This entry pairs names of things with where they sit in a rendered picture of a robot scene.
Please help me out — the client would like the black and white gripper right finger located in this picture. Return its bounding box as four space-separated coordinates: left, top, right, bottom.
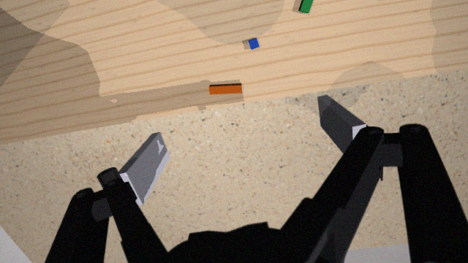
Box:
248 95 468 263

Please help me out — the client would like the orange rod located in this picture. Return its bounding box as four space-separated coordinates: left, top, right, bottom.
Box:
209 83 242 95

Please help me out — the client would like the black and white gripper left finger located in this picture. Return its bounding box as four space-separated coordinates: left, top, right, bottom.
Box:
45 132 175 263

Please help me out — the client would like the small blue block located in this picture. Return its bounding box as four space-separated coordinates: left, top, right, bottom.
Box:
249 38 259 50

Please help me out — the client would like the green rod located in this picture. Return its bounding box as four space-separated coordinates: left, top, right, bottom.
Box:
298 0 314 13

